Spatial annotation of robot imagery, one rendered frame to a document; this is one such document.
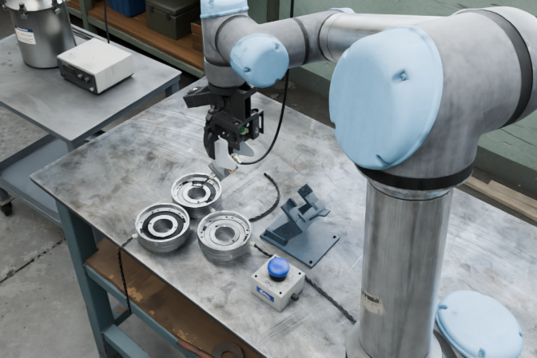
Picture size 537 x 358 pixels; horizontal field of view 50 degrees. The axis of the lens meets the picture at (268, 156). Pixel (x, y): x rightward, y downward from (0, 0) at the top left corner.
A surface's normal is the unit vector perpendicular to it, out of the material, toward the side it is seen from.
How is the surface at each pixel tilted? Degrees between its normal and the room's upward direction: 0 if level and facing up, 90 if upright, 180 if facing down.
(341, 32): 67
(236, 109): 90
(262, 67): 87
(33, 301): 0
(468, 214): 0
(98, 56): 0
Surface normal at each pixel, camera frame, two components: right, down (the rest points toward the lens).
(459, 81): 0.39, 0.04
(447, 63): 0.29, -0.29
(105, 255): 0.04, -0.77
